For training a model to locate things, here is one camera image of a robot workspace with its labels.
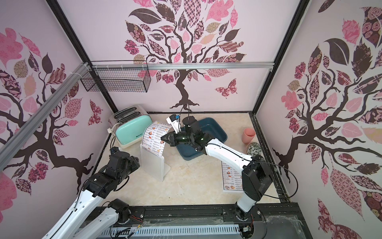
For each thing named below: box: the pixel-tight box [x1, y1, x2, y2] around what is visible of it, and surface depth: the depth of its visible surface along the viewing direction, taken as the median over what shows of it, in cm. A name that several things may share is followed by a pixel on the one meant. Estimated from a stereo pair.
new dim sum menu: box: [141, 119, 173, 157], surface depth 76 cm
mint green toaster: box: [107, 104, 153, 149], surface depth 96 cm
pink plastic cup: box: [241, 127, 256, 144], surface depth 100 cm
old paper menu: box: [221, 160, 244, 191], surface depth 87 cm
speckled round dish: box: [246, 142, 262, 157], surface depth 97 cm
